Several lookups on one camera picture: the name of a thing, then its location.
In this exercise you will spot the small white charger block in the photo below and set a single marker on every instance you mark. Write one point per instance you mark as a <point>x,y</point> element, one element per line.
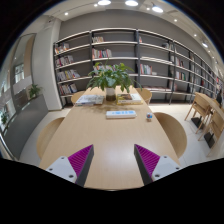
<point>149,116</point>

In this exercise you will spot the green plant in white pot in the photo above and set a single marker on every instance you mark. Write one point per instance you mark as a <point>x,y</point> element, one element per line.
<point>110,76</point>

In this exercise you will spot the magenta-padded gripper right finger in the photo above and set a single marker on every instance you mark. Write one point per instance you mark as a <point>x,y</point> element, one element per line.
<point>166,166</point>

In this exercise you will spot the grey shelf unit with books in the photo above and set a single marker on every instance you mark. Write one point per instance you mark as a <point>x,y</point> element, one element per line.
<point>150,36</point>

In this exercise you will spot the white photo-cover book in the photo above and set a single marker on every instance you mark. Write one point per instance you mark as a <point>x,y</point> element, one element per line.
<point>130,97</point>

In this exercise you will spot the white magazine stack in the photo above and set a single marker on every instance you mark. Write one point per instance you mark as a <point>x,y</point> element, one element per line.
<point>88,100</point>

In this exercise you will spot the long wooden side table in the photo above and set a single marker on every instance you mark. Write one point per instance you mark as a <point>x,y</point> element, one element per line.
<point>208,99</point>

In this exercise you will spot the slatted wooden chair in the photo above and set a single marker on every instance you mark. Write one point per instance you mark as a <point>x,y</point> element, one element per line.
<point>216,125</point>
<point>201,105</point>

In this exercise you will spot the white power strip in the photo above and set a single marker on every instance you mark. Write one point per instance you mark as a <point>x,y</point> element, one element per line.
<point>120,114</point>

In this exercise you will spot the person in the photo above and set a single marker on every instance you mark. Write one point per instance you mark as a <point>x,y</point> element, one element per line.
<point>219,97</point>

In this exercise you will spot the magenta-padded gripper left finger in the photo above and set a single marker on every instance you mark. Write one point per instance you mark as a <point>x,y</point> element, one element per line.
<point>60,167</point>

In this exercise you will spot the small green potted plant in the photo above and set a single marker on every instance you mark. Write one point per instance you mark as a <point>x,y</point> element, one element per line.
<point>35,90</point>
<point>4,117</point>

